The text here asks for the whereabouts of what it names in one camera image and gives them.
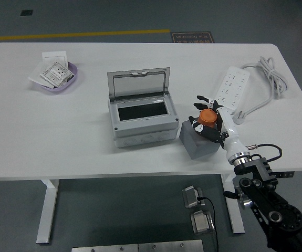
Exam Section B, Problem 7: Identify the white blank cover plate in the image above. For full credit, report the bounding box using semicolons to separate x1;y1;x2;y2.
28;62;54;89

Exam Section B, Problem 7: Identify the yellow floor tape line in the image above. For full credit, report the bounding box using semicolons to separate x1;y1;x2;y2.
0;28;171;42

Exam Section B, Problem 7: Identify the white socket panel with print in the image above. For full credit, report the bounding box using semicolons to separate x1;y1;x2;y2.
39;60;74;89

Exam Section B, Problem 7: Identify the plain white switch panel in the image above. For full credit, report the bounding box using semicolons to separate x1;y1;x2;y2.
41;51;69;66

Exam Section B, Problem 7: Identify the white table leg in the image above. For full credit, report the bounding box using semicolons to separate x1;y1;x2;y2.
221;173;245;234
36;179;60;244

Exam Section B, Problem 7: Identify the grey cube with round hole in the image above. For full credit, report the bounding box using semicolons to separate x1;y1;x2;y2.
179;119;221;160

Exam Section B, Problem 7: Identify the dark floor sign with text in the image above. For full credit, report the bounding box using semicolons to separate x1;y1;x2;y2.
170;31;215;44

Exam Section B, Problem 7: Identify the purple plastic tray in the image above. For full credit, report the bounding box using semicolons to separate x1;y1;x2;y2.
32;60;78;93

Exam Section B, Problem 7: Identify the black pedal cable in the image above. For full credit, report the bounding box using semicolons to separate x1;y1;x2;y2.
196;196;218;252

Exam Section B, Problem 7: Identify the grey plastic enclosure box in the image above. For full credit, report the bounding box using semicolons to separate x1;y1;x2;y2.
107;96;180;149

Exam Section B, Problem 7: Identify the white power strip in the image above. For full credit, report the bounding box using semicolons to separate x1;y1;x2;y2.
212;66;251;116

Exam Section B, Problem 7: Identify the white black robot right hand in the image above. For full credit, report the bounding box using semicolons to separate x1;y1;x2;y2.
188;94;249;161

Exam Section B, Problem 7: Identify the silver foot pedal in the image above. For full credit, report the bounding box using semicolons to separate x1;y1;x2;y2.
190;210;216;235
181;185;206;209

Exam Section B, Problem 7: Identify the white power cord with plug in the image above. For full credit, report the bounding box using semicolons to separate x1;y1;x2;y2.
232;56;289;125

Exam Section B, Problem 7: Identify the orange cylinder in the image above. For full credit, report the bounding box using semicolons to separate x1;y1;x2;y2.
197;109;218;129

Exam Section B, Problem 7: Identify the grey metal base plate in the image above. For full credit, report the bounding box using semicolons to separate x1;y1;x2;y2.
71;244;139;252
138;239;204;252

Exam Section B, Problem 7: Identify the clear hinged box lid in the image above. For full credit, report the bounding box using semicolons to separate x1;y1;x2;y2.
107;67;171;103

